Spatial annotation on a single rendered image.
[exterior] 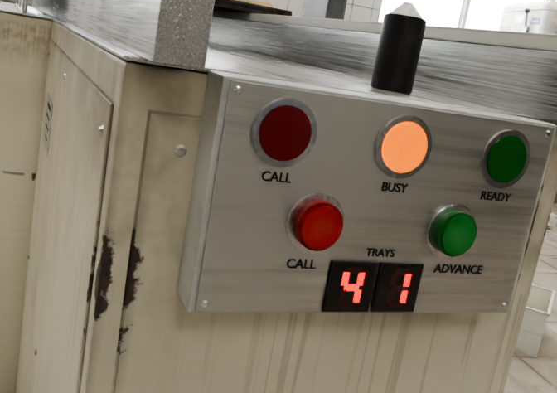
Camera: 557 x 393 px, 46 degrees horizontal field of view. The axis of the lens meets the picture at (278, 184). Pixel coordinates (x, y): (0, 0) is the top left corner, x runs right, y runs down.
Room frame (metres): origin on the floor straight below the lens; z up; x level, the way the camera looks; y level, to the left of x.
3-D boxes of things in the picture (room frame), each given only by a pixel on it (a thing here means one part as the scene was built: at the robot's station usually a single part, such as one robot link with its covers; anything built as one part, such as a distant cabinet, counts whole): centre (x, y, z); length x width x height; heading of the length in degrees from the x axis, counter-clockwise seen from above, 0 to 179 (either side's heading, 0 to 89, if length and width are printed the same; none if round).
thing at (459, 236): (0.42, -0.12, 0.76); 0.03 x 0.02 x 0.03; 114
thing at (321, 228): (0.38, -0.03, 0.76); 0.03 x 0.02 x 0.03; 114
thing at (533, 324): (2.24, -0.90, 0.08); 0.30 x 0.22 x 0.16; 156
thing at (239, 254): (0.42, -0.07, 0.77); 0.24 x 0.04 x 0.14; 114
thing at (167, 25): (1.26, 0.46, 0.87); 2.01 x 0.03 x 0.07; 24
